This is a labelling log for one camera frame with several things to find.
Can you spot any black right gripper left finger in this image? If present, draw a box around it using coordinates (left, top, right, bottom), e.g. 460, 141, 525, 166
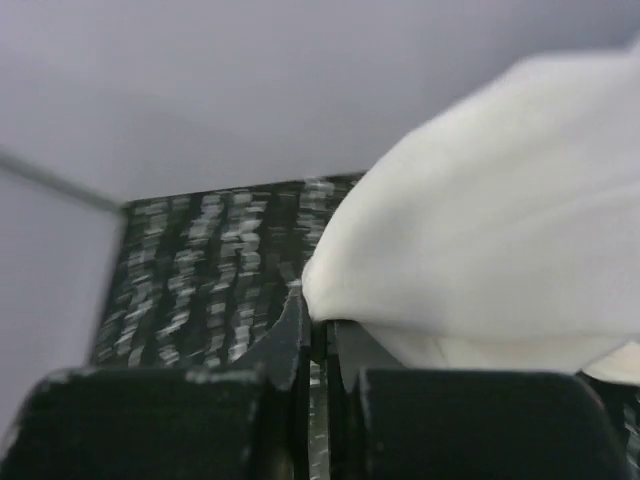
1, 293, 311, 480

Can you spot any white printed t-shirt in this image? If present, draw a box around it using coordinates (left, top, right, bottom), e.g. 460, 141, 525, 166
301, 44, 639, 385

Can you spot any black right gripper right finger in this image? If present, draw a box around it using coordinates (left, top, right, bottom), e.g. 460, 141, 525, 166
326, 321, 628, 479

